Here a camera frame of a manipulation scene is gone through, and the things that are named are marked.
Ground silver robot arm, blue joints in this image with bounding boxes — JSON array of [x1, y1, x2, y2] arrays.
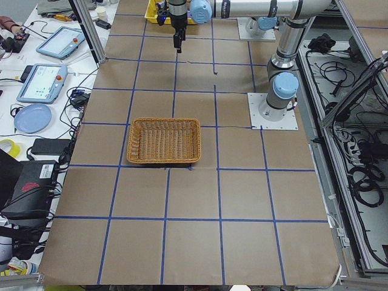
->
[[190, 1, 330, 110]]

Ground blue plate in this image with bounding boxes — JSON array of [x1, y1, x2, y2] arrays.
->
[[14, 104, 52, 133]]

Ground lower teach pendant tablet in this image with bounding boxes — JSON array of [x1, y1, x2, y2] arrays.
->
[[16, 64, 68, 104]]

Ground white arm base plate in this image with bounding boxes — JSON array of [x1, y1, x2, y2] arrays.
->
[[247, 93, 299, 131]]

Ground aluminium frame post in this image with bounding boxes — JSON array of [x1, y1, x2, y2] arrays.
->
[[69, 0, 106, 64]]

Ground brown wicker basket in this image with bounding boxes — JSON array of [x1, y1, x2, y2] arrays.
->
[[127, 118, 201, 164]]

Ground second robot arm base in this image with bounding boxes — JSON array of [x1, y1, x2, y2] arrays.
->
[[246, 17, 278, 35]]

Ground yellow tape roll on desk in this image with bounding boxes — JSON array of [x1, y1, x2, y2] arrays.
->
[[0, 139, 21, 158]]

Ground black cloth bundle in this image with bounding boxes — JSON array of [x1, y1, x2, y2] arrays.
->
[[307, 33, 336, 53]]

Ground yellow plastic basket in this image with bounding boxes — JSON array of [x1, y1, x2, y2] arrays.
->
[[144, 0, 196, 25]]

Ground teach pendant tablet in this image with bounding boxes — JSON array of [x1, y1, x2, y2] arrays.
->
[[16, 64, 68, 104], [36, 26, 85, 60]]

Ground black power adapter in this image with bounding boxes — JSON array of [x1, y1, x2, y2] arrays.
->
[[30, 138, 70, 156]]

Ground black computer box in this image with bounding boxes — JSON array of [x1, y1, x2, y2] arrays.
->
[[1, 150, 59, 220]]

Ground upper teach pendant tablet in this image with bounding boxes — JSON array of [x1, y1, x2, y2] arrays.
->
[[36, 26, 85, 60]]

